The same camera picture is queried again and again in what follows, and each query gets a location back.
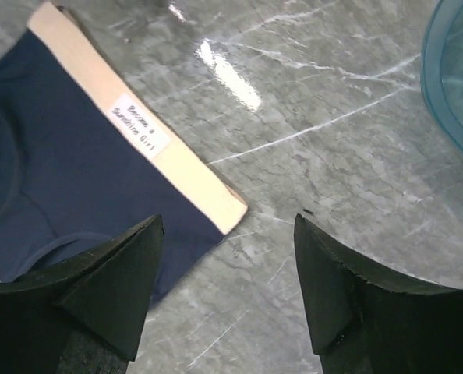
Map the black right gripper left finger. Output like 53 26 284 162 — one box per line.
0 215 164 373

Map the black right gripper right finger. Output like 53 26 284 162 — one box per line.
294 215 463 373

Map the navy underwear cream waistband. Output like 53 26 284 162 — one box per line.
0 2 247 302

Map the teal plastic basin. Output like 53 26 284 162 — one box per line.
420 0 463 153

